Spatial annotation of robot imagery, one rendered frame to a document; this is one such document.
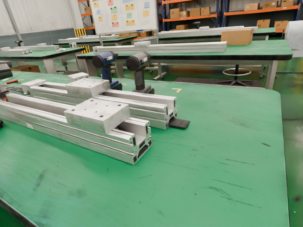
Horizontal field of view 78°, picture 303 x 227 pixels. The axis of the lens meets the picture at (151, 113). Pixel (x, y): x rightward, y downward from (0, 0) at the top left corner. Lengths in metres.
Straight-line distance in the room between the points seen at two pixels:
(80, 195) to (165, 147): 0.26
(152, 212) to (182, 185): 0.09
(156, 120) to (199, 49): 1.51
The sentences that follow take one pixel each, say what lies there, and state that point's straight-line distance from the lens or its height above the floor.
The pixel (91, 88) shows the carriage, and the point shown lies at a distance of 0.79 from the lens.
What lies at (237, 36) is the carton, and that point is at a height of 0.87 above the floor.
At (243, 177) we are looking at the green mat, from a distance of 0.50.
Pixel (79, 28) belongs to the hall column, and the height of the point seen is 1.12.
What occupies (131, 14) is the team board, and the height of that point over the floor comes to 1.26.
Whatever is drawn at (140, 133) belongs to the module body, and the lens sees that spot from 0.54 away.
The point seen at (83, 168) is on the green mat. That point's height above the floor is 0.78.
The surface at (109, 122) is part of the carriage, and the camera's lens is 0.51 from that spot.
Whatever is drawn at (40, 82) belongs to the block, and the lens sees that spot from 1.22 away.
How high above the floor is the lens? 1.12
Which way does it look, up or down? 26 degrees down
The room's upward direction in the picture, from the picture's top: 6 degrees counter-clockwise
